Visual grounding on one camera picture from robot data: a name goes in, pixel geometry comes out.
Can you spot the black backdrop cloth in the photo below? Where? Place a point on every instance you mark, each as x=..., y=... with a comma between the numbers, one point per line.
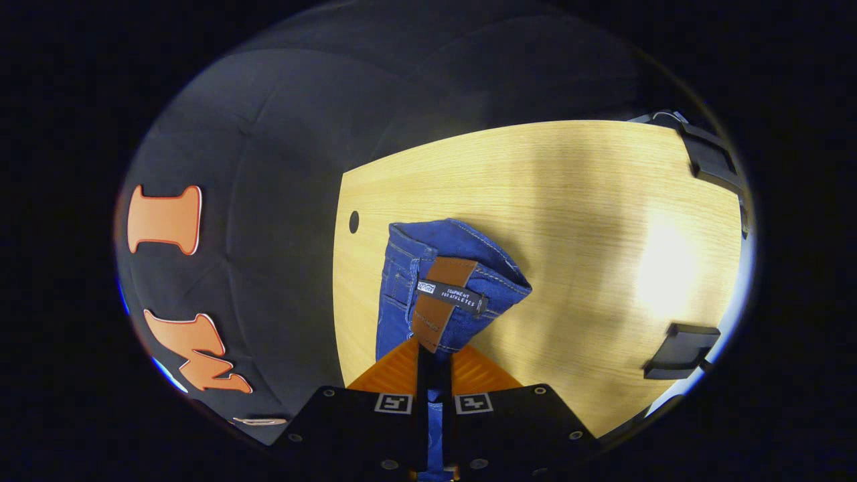
x=268, y=201

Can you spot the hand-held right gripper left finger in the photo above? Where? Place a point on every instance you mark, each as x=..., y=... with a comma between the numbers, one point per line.
x=422, y=378

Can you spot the blue jeans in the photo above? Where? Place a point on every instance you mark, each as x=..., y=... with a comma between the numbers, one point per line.
x=462, y=248

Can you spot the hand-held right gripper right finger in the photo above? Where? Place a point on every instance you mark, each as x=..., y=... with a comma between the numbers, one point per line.
x=444, y=376

